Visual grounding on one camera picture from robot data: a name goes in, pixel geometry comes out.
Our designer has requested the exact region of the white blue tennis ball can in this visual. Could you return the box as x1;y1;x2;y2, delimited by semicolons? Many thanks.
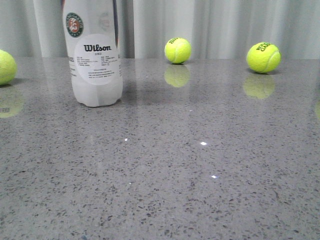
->
61;0;123;107

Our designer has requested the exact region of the tennis ball centre back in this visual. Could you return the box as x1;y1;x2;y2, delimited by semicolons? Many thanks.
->
164;37;192;64

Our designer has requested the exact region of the tennis ball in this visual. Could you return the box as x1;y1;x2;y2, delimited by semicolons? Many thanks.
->
0;50;17;86
164;37;192;64

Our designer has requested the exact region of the tennis ball Roland Garros print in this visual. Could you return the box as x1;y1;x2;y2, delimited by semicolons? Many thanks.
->
246;42;281;74

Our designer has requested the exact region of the tennis ball far left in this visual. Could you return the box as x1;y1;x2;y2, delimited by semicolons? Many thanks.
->
0;50;17;86

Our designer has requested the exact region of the grey pleated curtain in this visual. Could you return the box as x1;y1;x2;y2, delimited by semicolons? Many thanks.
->
0;0;320;60

